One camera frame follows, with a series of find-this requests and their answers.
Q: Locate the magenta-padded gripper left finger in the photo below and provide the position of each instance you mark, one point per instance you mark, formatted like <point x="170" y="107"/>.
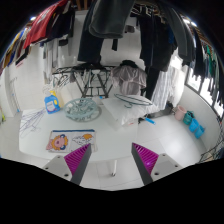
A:
<point x="72" y="166"/>

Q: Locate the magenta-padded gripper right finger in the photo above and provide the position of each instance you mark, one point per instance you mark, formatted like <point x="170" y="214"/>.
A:
<point x="153" y="166"/>

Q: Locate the blue clothes peg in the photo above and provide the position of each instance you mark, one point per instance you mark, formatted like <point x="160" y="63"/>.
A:
<point x="150" y="121"/>

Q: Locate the round teal clip hanger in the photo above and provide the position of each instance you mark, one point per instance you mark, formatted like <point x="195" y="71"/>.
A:
<point x="82" y="110"/>

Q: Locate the pink bucket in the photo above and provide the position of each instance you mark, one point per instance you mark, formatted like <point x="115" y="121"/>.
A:
<point x="180" y="113"/>

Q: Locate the blue basket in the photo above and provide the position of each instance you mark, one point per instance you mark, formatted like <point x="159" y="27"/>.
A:
<point x="196" y="128"/>

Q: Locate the teal bucket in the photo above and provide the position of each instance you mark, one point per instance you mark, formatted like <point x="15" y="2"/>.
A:
<point x="188" y="117"/>

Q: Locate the white pillow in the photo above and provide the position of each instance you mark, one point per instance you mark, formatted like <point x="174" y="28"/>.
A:
<point x="125" y="116"/>

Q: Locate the blue detergent bottle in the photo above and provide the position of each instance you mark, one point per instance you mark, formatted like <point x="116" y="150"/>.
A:
<point x="51" y="103"/>

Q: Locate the grey shirt on rack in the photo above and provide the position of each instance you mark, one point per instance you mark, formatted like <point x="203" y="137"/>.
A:
<point x="130" y="80"/>

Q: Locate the black folding drying rack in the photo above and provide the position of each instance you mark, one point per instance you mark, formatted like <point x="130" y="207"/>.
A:
<point x="92" y="80"/>

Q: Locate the black hanging shirt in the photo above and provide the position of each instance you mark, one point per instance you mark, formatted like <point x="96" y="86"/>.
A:
<point x="90" y="46"/>

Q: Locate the black hanging trousers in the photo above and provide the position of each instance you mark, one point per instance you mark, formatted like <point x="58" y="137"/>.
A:
<point x="157" y="46"/>

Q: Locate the red hanging shirt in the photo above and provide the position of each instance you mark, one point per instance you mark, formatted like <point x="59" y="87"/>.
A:
<point x="38" y="29"/>

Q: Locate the dark grey hanging garment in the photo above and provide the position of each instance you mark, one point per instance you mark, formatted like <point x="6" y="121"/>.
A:
<point x="109" y="18"/>

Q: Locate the white wire hangers pile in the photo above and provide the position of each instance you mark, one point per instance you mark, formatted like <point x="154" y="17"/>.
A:
<point x="30" y="122"/>

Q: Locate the round green wire hanger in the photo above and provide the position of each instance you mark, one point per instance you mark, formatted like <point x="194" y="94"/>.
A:
<point x="130" y="101"/>

